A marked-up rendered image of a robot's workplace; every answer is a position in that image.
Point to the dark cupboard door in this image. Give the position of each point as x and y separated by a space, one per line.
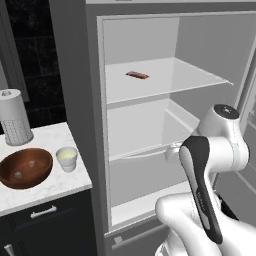
56 243

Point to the white fridge shelf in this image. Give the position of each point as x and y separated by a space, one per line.
166 83

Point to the brown wooden bowl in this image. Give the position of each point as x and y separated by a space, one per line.
30 173

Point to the pale ice cube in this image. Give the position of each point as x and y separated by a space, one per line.
31 164
18 174

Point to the glass of lemonade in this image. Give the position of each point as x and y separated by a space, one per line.
66 158

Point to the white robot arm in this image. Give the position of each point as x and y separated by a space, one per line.
226 150

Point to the grey open fridge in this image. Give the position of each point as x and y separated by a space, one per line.
73 100

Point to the brown chocolate bar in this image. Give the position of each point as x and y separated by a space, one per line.
137 75

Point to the grey fridge door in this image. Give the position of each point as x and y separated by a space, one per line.
252 100

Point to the grey wall cabinet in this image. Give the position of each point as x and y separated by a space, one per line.
11 50

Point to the white paper towel roll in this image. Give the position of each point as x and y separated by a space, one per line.
14 116

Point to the grey freezer drawer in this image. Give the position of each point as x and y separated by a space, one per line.
133 246

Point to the dark drawer front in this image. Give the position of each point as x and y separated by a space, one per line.
70 206

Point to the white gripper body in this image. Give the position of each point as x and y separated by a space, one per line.
172 154

